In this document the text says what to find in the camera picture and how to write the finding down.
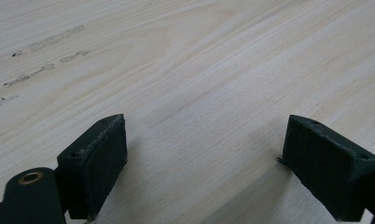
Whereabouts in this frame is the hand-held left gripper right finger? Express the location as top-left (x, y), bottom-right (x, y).
top-left (276, 114), bottom-right (375, 222)

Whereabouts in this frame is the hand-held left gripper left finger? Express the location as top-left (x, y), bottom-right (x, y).
top-left (56, 113), bottom-right (129, 222)

